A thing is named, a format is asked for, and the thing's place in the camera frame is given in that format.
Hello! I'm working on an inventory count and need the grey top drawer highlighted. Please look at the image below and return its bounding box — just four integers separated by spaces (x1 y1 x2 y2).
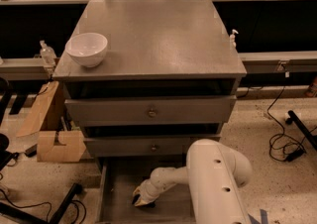
65 96 236 127

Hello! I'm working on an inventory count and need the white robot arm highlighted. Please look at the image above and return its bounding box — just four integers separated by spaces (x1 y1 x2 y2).
133 139 253 224

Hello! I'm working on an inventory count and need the black floor cable left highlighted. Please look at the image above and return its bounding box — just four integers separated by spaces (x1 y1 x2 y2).
0 187 87 224

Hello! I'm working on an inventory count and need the small white pump bottle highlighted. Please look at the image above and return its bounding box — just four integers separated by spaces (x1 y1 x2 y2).
229 29 239 48

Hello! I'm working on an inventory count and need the cardboard box piece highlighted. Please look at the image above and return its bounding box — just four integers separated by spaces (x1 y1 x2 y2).
37 131 86 163

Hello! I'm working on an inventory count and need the black stand leg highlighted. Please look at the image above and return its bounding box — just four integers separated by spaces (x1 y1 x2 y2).
49 183 82 224
288 110 317 151

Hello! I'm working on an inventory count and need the orange bottle on floor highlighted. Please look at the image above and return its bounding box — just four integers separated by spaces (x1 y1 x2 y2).
305 76 317 97

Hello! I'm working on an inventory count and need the black stand leg right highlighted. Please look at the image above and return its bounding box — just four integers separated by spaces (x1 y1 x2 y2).
288 110 317 151

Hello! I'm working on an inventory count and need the grey drawer cabinet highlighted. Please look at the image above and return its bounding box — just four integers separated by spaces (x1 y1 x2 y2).
53 0 248 169

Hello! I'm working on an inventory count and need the white ceramic bowl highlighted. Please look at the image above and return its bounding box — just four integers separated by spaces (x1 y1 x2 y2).
65 33 108 67

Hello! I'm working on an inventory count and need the grey middle drawer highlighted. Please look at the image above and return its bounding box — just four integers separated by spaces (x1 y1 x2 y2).
84 134 221 158

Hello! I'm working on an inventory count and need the grey drawer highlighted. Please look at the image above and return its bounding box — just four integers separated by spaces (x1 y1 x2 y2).
65 96 236 127
96 155 196 224
84 134 221 158

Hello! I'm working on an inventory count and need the grey bottom drawer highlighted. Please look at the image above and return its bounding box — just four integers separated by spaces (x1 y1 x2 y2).
96 155 196 224

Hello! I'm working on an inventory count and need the black chair base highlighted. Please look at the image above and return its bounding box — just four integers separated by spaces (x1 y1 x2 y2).
0 78 14 170

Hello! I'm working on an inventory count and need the black cable with adapter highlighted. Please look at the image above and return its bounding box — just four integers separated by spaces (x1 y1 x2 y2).
265 85 308 164

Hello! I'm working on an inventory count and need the clear sanitizer bottle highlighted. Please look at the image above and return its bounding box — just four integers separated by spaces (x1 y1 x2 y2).
40 41 56 65

